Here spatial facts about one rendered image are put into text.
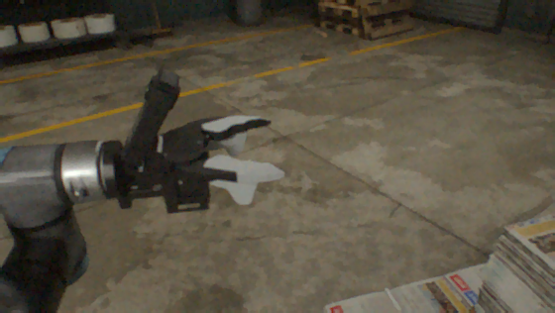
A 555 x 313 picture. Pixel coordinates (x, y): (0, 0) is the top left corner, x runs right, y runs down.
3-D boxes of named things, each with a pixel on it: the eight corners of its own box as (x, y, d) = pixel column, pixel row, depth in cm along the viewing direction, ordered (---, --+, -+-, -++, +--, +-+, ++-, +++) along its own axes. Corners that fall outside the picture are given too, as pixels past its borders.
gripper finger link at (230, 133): (259, 139, 60) (203, 161, 55) (258, 105, 56) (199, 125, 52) (271, 150, 58) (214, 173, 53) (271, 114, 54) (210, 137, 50)
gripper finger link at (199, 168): (247, 167, 48) (181, 154, 50) (247, 156, 47) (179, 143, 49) (232, 193, 44) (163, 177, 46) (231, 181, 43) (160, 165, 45)
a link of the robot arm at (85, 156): (72, 130, 48) (55, 171, 42) (110, 126, 49) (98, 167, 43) (88, 176, 53) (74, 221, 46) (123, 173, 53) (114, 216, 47)
